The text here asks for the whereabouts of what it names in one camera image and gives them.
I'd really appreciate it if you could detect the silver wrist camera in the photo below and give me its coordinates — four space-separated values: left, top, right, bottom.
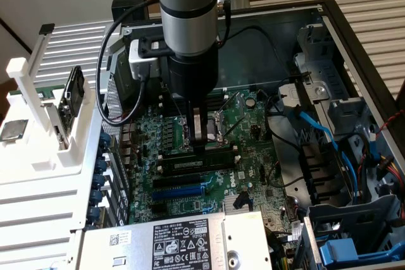
128 39 175 80

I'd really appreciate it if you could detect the silver power supply with label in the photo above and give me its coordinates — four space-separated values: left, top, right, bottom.
74 210 273 270

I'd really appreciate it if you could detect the metal socket cover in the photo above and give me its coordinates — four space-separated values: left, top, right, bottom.
218 91 248 138

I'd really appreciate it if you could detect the silver chipset heatsink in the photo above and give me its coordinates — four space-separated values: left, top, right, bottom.
223 192 254 213

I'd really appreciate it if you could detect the silver CPU chip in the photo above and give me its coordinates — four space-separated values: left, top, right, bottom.
0 119 30 142

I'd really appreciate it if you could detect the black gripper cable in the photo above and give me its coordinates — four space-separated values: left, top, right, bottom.
216 0 234 46

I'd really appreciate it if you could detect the yellow red power wire bundle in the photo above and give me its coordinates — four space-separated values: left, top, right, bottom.
378 152 405 198

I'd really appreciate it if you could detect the CPU socket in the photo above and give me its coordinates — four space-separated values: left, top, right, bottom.
177 110 230 154

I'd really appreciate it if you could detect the red black twisted wire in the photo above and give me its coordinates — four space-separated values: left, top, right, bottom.
103 107 143 157
376 113 405 133

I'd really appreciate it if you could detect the long black expansion slot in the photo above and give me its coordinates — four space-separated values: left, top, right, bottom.
153 173 203 190

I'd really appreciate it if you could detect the blue plastic bay latch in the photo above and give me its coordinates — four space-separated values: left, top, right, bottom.
318 237 405 265

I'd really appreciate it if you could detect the thin metal locking lever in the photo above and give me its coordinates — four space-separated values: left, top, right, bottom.
161 82 186 124

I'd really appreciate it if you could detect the black wire with connector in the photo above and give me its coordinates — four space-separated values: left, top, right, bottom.
218 25 313 81

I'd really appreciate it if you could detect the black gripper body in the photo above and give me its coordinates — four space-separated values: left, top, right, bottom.
167 45 219 101

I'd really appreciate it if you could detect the black card in rack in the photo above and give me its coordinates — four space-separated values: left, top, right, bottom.
59 65 86 119

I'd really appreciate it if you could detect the flat blue SATA wire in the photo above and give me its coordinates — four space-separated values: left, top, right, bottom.
288 104 360 203

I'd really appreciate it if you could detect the black block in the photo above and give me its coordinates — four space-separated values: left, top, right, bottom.
112 0 161 26

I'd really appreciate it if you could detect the black plastic duct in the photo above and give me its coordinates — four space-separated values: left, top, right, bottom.
299 142 352 207

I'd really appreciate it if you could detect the graphics card with metal bracket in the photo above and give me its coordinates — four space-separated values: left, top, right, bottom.
43 101 77 152

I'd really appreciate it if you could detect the RAM slot with white clips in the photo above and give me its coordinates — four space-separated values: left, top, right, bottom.
157 145 239 165
159 87 228 102
156 155 242 176
158 94 229 111

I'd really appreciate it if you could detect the white parts rack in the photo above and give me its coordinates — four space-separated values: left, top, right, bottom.
0 57 99 186

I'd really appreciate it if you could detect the grey metal disk bay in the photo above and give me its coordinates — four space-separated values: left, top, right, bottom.
303 193 405 270

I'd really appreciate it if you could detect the open grey PC case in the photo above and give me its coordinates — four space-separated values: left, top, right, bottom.
71 0 405 270

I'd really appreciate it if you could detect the black camera cable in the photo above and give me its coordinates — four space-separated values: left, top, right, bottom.
96 0 162 125

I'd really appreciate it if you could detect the green Dell motherboard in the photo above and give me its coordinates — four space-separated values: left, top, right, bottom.
121 88 304 230

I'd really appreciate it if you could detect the blue expansion slot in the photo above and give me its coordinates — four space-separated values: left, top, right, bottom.
151 184 205 201

